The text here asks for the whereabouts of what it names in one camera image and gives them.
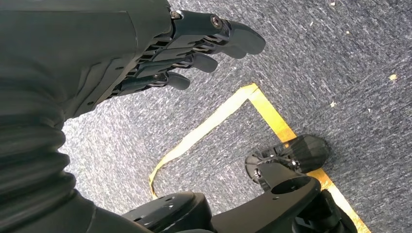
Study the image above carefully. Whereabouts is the black robot foot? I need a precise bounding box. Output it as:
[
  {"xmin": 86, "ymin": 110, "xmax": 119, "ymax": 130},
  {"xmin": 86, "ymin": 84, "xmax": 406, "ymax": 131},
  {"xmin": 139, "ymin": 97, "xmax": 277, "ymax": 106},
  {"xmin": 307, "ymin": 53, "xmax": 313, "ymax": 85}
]
[{"xmin": 245, "ymin": 134, "xmax": 329, "ymax": 184}]

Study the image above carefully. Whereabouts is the yellow floor tape square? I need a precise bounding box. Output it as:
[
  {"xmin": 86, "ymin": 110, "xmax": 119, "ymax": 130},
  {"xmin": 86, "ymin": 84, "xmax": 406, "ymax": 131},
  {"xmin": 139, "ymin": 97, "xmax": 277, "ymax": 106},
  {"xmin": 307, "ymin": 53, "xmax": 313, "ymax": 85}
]
[{"xmin": 148, "ymin": 83, "xmax": 371, "ymax": 233}]

